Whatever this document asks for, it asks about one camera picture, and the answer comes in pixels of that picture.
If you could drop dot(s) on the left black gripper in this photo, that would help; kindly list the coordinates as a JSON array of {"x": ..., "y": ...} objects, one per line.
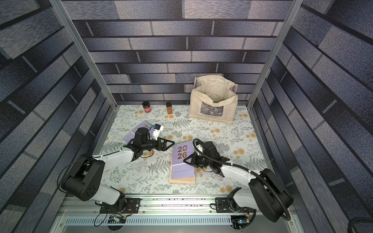
[{"x": 166, "y": 148}]

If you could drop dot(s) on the right aluminium frame post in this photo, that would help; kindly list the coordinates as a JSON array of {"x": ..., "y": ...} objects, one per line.
[{"x": 289, "y": 19}]

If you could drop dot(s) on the peach 2026 desk calendar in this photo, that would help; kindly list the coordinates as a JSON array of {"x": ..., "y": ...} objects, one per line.
[{"x": 174, "y": 180}]

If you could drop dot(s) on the amber spice bottle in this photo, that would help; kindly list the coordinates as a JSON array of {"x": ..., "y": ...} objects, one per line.
[{"x": 169, "y": 108}]

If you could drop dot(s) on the left circuit board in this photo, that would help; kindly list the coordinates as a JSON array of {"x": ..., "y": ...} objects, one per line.
[{"x": 116, "y": 220}]

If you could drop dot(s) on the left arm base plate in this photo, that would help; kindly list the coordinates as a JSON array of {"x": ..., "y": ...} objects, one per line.
[{"x": 122, "y": 206}]

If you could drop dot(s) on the left aluminium frame post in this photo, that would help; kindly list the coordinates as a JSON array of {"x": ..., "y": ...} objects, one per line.
[{"x": 78, "y": 41}]

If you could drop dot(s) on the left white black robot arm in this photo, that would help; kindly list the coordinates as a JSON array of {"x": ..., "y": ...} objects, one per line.
[{"x": 83, "y": 180}]

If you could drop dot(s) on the beige canvas tote bag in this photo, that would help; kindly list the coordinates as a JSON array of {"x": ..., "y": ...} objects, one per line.
[{"x": 213, "y": 98}]

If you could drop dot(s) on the dark jar red label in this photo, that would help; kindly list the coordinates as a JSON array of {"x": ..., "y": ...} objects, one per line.
[{"x": 146, "y": 106}]

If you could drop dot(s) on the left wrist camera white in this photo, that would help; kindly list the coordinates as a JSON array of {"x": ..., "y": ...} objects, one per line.
[{"x": 155, "y": 131}]

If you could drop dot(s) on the floral patterned table mat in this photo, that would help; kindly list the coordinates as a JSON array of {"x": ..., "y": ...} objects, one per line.
[{"x": 150, "y": 174}]

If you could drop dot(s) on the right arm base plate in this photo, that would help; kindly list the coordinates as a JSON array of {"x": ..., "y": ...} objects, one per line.
[{"x": 224, "y": 205}]

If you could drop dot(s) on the purple calendar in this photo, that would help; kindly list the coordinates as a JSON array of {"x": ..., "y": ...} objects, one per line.
[
  {"x": 184, "y": 150},
  {"x": 143, "y": 124}
]

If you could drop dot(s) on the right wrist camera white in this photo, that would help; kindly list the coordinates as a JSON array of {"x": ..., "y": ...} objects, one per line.
[{"x": 198, "y": 148}]

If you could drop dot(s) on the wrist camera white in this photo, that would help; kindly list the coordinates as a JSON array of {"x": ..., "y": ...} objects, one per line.
[
  {"x": 198, "y": 148},
  {"x": 155, "y": 131}
]

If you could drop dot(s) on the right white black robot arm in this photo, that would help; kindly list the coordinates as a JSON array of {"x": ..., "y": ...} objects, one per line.
[{"x": 262, "y": 190}]

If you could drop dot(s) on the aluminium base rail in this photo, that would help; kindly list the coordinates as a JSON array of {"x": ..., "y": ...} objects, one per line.
[{"x": 166, "y": 214}]

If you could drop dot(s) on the right circuit board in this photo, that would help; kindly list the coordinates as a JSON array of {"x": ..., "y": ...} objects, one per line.
[{"x": 239, "y": 222}]

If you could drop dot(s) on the circuit board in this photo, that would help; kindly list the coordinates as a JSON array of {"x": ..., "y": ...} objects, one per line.
[
  {"x": 239, "y": 222},
  {"x": 116, "y": 220}
]

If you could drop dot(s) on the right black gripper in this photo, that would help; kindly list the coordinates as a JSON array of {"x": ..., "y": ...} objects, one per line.
[{"x": 198, "y": 159}]

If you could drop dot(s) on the aluminium frame post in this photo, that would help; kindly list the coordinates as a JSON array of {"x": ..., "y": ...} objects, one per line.
[
  {"x": 289, "y": 19},
  {"x": 78, "y": 41}
]

